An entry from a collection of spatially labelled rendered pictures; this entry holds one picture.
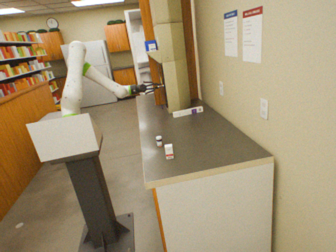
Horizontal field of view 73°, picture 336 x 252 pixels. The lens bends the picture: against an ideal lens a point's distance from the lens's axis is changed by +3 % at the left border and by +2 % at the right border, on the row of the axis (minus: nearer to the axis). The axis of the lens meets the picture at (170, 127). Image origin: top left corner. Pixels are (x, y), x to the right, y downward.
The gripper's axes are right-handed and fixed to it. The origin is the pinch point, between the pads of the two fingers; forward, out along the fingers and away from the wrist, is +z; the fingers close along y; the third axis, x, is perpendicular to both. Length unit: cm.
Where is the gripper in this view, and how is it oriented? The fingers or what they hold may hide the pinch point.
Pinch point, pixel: (158, 85)
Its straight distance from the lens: 215.1
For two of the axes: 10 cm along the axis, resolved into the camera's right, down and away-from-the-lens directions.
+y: -1.3, -9.2, -3.6
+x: -1.6, -3.4, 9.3
